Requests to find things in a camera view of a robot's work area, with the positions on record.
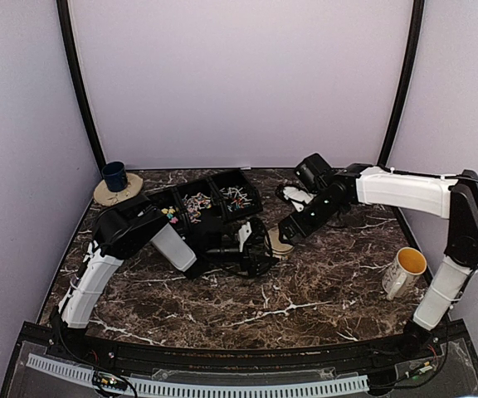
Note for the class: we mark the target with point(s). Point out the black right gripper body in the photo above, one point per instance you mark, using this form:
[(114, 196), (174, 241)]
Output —
[(323, 209)]

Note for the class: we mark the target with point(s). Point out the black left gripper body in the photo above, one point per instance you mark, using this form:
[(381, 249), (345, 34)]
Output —
[(246, 264)]

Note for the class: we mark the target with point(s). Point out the white round lid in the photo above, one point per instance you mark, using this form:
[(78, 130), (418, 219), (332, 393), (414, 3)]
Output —
[(277, 247)]

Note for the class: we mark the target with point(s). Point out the black three-compartment candy tray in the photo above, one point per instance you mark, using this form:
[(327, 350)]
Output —
[(219, 198)]

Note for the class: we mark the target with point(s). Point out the clear plastic cup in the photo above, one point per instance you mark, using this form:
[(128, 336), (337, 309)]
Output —
[(282, 257)]

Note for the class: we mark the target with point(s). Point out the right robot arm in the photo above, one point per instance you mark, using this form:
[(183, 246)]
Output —
[(450, 198)]

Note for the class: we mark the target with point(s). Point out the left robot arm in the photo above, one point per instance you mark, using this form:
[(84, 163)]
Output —
[(120, 232)]

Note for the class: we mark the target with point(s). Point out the white ceramic mug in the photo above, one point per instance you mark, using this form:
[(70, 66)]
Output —
[(403, 272)]

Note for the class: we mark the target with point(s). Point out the dark blue cup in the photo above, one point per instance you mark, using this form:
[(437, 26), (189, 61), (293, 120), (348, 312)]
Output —
[(115, 176)]

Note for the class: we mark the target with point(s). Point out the round wooden coaster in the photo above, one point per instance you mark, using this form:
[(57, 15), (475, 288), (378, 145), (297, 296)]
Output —
[(103, 196)]

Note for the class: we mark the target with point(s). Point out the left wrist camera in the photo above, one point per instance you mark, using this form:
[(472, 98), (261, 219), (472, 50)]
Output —
[(243, 235)]

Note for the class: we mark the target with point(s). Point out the black frame post right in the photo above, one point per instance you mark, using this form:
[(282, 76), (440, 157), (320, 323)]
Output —
[(408, 61)]

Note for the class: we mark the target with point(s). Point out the black frame post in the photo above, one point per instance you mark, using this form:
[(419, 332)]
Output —
[(408, 61), (72, 59)]

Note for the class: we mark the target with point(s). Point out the white slotted cable duct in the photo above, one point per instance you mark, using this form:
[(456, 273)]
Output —
[(170, 383)]

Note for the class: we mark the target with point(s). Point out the black frame post left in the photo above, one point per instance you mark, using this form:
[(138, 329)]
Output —
[(72, 59)]

